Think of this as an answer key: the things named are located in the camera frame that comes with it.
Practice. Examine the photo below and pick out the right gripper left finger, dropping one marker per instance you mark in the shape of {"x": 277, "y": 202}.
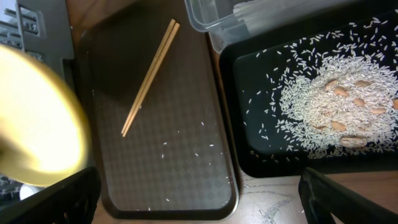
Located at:
{"x": 72, "y": 200}

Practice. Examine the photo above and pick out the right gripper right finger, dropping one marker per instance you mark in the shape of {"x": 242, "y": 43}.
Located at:
{"x": 324, "y": 199}

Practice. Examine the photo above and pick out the yellow plate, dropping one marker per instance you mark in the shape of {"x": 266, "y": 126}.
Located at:
{"x": 45, "y": 134}

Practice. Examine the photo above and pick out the wooden chopstick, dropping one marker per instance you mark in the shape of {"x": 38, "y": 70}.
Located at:
{"x": 154, "y": 72}
{"x": 152, "y": 65}

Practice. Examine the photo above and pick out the black waste tray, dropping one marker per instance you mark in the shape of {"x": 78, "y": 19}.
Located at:
{"x": 251, "y": 68}

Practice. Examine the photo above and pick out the food scraps pile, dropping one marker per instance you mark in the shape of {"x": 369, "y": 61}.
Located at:
{"x": 341, "y": 102}

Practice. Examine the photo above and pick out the dark brown serving tray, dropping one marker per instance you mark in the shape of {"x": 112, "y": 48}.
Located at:
{"x": 174, "y": 162}

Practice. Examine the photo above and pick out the grey dish rack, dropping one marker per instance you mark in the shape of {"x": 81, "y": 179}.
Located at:
{"x": 53, "y": 40}

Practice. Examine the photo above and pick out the clear plastic bin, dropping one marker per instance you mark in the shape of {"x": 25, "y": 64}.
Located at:
{"x": 229, "y": 21}

